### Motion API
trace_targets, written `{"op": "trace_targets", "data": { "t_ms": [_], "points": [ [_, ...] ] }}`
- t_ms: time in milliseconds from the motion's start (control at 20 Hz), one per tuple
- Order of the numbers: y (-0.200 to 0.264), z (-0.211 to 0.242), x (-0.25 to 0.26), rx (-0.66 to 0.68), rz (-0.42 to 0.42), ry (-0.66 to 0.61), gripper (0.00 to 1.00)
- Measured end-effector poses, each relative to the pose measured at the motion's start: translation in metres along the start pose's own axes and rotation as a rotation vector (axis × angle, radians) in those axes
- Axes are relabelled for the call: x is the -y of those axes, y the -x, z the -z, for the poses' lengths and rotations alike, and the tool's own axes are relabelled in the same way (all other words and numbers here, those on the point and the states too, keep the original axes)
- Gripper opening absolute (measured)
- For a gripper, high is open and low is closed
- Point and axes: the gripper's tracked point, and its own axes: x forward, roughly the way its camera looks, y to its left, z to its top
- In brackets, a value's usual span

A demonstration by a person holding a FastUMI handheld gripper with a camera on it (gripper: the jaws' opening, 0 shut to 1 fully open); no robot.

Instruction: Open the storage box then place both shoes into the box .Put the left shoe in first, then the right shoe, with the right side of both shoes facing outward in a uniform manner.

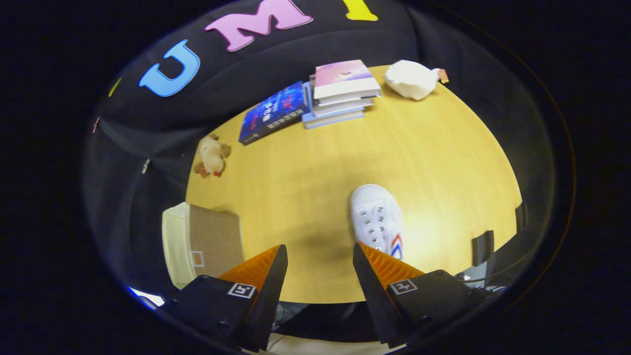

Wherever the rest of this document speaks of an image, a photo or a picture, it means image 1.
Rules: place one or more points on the white canvas shoe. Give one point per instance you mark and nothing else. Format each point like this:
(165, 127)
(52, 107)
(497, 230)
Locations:
(374, 217)

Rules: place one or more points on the pink cover book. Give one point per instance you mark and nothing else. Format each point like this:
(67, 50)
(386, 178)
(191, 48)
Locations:
(342, 74)

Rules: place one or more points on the red clip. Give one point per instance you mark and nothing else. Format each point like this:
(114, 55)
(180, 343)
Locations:
(96, 125)

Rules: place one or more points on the brown plush toy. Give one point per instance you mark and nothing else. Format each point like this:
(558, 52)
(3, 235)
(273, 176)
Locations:
(212, 155)

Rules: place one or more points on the lit computer monitor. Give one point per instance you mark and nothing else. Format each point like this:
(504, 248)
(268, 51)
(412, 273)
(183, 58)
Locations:
(148, 297)

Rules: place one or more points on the black table edge clamp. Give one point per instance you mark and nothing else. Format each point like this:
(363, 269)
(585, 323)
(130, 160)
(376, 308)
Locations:
(483, 248)
(520, 217)

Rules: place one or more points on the light blue book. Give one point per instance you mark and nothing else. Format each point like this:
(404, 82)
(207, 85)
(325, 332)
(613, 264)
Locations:
(335, 119)

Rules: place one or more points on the silver clip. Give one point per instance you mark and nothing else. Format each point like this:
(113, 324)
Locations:
(145, 165)

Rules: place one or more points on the dark blue book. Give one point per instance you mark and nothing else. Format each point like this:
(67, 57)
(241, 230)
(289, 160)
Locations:
(273, 113)

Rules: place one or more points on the beige fabric storage box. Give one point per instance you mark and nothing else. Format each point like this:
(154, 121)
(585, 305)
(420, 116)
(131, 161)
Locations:
(217, 236)

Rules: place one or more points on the grey cover book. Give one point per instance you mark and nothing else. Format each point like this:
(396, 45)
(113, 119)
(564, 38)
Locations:
(345, 106)

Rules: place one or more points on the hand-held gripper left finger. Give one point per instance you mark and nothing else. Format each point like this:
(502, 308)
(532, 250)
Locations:
(268, 301)

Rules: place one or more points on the black backdrop cloth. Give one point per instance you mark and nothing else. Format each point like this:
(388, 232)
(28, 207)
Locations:
(394, 39)

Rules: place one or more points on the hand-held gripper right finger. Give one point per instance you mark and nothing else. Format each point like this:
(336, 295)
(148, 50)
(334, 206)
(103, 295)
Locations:
(374, 301)

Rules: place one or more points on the white plush toy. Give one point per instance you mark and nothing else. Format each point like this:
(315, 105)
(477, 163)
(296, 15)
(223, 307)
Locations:
(411, 79)

